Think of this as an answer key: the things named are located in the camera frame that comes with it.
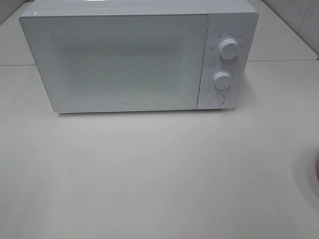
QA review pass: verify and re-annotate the round white door button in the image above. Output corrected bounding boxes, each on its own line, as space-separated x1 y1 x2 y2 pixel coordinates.
209 94 225 107

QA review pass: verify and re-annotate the lower white timer knob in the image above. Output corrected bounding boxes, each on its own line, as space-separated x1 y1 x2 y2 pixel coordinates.
213 71 232 90

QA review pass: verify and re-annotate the white microwave oven body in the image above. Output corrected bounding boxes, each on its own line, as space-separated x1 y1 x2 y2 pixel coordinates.
19 0 259 110

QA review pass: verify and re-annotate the white microwave door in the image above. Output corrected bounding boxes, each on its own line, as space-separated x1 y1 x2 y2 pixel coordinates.
20 14 208 113

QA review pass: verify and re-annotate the upper white power knob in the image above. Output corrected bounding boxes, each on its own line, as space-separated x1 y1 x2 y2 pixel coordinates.
218 37 240 60

